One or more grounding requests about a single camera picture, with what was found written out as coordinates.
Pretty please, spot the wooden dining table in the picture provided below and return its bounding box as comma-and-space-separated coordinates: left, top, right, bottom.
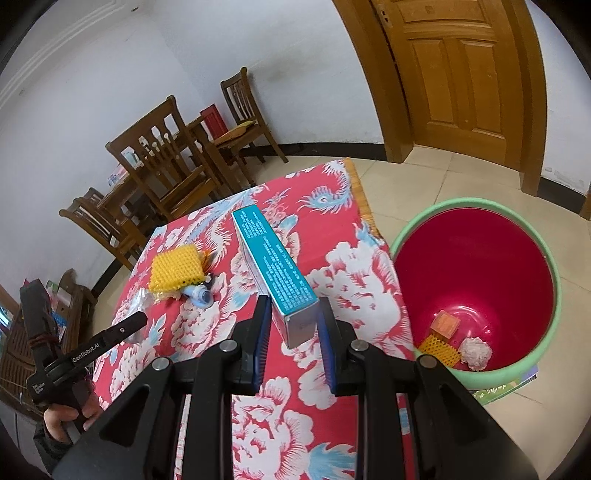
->
95, 115, 257, 222

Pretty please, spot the orange cardboard box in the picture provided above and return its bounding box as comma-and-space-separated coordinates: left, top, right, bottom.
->
430, 310, 462, 337

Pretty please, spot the green printed paper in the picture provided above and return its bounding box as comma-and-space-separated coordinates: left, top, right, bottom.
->
471, 364, 539, 407

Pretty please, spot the person's left hand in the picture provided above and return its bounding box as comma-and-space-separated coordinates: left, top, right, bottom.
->
44, 394, 100, 446

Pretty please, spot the person's left forearm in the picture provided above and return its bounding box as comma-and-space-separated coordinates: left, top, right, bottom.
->
31, 422, 77, 477

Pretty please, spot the white paper ball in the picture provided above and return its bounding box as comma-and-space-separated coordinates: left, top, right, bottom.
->
459, 337, 492, 371

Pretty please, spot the red bin with green rim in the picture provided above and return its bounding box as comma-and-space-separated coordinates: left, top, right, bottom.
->
389, 198, 561, 406

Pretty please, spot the wooden panel door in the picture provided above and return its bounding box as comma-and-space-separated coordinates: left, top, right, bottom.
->
332, 0, 548, 195

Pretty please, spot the small blue cylindrical object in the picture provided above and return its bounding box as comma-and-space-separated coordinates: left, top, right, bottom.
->
184, 285, 214, 308

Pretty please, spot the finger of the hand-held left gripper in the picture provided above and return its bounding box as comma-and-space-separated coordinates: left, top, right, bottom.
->
99, 311, 148, 356

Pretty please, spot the clear plastic bag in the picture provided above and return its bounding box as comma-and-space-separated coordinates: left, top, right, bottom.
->
124, 287, 153, 344

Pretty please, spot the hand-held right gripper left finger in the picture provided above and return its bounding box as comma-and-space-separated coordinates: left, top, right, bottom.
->
51, 295, 273, 480

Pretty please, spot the tall-backed wooden chair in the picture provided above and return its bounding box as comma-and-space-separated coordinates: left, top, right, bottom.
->
105, 95, 227, 222

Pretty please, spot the teal and white carton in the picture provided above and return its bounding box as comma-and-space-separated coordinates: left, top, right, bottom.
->
232, 205, 319, 349

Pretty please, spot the yellow seat cushion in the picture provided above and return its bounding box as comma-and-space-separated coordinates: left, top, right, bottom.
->
212, 119, 257, 144

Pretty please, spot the cloth-covered wooden table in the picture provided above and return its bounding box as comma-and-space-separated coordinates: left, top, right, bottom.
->
346, 158, 377, 232

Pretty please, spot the long yellow foam net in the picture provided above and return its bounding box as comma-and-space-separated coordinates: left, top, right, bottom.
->
148, 244, 207, 300

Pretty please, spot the low wooden chair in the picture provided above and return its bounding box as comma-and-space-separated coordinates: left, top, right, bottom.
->
59, 187, 146, 271

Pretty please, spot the wooden chair with cushion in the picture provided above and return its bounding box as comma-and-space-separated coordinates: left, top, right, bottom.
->
219, 67, 289, 164

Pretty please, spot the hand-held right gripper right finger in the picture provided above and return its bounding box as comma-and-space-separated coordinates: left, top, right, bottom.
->
318, 296, 539, 480

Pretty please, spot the short orange-yellow foam net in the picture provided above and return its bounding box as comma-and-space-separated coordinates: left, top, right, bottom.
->
422, 333, 462, 367

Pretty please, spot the red floral tablecloth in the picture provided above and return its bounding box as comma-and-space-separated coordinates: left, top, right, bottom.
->
92, 159, 416, 480

